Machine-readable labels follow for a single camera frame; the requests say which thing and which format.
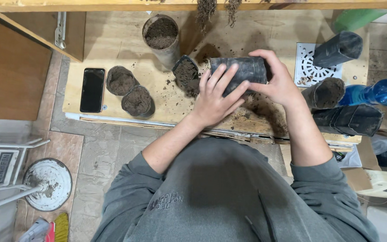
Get black smartphone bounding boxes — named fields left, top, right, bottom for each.
left=80, top=68, right=106, bottom=113

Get blue spray bottle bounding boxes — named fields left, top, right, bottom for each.
left=338, top=79, right=387, bottom=107

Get white round-holed drain grate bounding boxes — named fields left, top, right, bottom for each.
left=294, top=42, right=343, bottom=88

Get tall soil-filled nursery bag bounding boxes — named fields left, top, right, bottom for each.
left=142, top=14, right=181, bottom=69

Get brown cardboard box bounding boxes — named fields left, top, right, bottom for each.
left=341, top=136, right=382, bottom=192

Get small square soil-filled bag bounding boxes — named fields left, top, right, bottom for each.
left=172, top=55, right=201, bottom=92

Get wooden work board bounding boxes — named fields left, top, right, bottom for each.
left=62, top=9, right=371, bottom=145

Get white plastic appliance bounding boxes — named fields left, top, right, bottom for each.
left=356, top=169, right=387, bottom=199

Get green plastic container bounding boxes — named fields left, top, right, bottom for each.
left=333, top=9, right=387, bottom=33

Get hanging dry plant roots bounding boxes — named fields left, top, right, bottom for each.
left=195, top=0, right=244, bottom=34

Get empty black nursery bag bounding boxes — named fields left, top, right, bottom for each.
left=312, top=31, right=363, bottom=68

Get person's left hand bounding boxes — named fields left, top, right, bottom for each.
left=190, top=63, right=250, bottom=129

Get flattened black nursery bag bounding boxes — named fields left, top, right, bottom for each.
left=312, top=104, right=384, bottom=137

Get metal door hinge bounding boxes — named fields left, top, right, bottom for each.
left=55, top=12, right=67, bottom=50

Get grey sweatshirt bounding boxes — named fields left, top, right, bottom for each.
left=91, top=137, right=380, bottom=242

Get brown wooden cabinet door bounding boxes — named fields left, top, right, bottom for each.
left=0, top=5, right=86, bottom=121

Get small soil-filled nursery bag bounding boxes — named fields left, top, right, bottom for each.
left=106, top=65, right=140, bottom=97
left=121, top=85, right=156, bottom=118

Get tilted soil-filled nursery bag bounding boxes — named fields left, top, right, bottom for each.
left=302, top=77, right=346, bottom=110

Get black plastic nursery bag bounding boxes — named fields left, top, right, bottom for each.
left=210, top=56, right=269, bottom=98

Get white round fan base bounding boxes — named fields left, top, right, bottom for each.
left=22, top=158, right=73, bottom=212

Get person's right hand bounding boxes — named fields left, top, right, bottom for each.
left=246, top=49, right=303, bottom=109

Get yellow bristle hand brush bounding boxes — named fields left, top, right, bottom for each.
left=18, top=212, right=70, bottom=242

